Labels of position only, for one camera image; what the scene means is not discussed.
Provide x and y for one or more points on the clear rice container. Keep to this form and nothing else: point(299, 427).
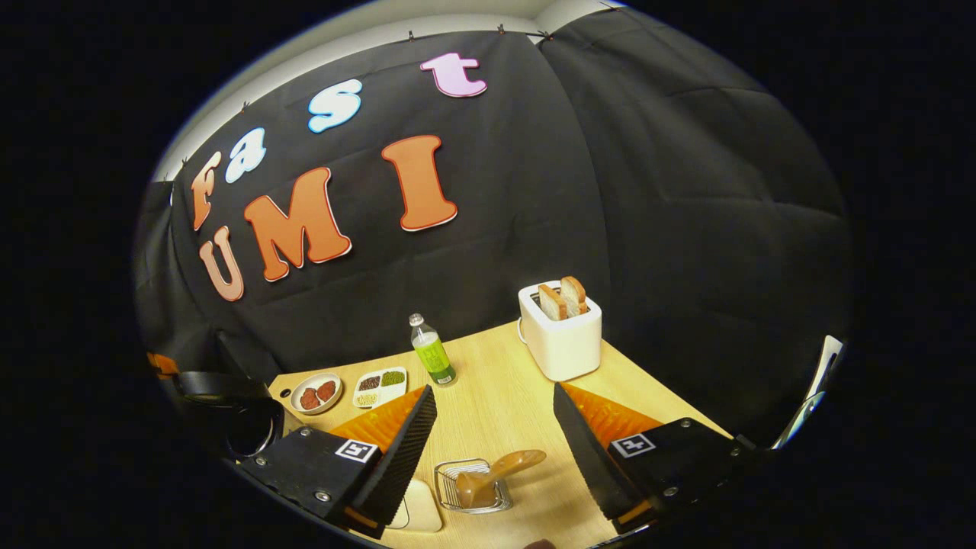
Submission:
point(423, 507)

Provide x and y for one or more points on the white curved object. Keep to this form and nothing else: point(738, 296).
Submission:
point(820, 374)

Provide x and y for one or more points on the white divided dish of beans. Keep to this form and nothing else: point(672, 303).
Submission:
point(380, 387)

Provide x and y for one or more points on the toast bread slice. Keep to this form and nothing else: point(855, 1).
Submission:
point(575, 293)
point(552, 303)

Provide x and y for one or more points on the black backdrop cloth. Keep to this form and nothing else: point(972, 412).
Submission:
point(686, 191)

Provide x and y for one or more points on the round white plate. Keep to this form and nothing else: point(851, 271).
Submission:
point(301, 387)

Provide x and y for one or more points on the green label drink bottle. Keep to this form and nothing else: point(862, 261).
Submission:
point(433, 354)

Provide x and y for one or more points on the white toaster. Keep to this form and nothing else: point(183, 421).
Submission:
point(564, 347)

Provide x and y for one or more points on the dark grey rice cooker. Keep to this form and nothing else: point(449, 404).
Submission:
point(229, 389)

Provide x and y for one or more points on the red meat piece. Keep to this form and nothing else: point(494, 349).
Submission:
point(309, 399)
point(326, 390)

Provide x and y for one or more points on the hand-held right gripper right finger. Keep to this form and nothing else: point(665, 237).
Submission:
point(585, 450)

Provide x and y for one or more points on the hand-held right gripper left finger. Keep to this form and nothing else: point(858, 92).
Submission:
point(404, 450)

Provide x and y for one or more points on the wooden spoon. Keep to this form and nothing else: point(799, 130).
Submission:
point(488, 479)

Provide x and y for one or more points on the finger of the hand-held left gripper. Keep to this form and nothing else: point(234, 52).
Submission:
point(164, 366)

